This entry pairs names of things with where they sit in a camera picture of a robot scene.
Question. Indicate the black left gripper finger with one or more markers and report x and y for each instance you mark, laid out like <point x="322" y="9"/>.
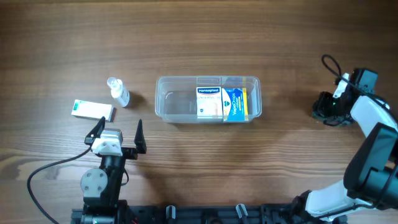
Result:
<point x="139" y="139"/>
<point x="97" y="130"/>

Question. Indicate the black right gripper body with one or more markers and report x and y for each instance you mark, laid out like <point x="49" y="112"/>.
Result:
<point x="325" y="109"/>

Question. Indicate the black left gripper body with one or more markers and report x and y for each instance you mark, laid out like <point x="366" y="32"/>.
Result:
<point x="128" y="152"/>

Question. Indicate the white Hansaplast plaster box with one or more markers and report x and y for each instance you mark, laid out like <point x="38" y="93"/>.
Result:
<point x="209" y="103"/>

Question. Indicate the blue yellow VapoDrops packet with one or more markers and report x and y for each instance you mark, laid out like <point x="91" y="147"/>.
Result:
<point x="235" y="104"/>

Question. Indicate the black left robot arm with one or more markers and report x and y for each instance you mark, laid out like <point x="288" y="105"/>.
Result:
<point x="101" y="186"/>

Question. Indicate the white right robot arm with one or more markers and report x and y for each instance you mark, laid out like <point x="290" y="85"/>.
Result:
<point x="368" y="184"/>

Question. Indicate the clear plastic container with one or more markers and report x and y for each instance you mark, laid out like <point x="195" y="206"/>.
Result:
<point x="176" y="97"/>

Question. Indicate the white green medicine box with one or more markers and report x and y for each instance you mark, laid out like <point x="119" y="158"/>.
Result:
<point x="91" y="110"/>

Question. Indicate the white dropper bottle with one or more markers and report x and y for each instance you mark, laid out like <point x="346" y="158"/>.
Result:
<point x="118" y="91"/>

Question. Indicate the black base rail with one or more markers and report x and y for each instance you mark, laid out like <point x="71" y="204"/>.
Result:
<point x="263" y="214"/>

